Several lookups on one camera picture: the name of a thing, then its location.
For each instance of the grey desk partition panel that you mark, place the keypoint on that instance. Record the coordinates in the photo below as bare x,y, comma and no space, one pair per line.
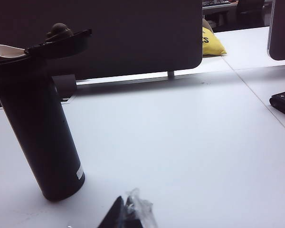
133,35

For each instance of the flat black case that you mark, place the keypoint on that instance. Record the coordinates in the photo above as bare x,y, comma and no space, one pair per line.
283,104

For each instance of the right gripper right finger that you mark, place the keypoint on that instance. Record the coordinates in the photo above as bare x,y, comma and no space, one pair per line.
137,213

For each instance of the yellow bag with black print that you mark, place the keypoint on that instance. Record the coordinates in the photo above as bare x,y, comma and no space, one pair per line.
212,46

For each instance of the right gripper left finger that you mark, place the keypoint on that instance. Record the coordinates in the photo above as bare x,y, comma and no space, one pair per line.
114,216

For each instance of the black thermos with flip lid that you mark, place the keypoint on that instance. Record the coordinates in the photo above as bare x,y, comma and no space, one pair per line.
35,118

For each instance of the black office chair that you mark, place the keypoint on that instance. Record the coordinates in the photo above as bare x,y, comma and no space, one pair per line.
249,10

